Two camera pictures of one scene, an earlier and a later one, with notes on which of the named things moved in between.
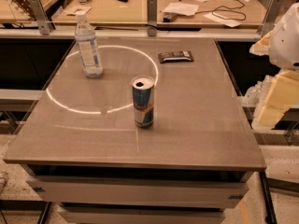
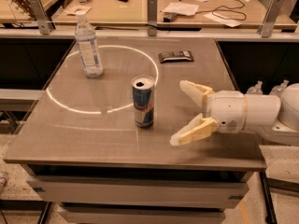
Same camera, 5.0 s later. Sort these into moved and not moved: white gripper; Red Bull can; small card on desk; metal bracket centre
Moved: white gripper
Not moved: metal bracket centre; small card on desk; Red Bull can
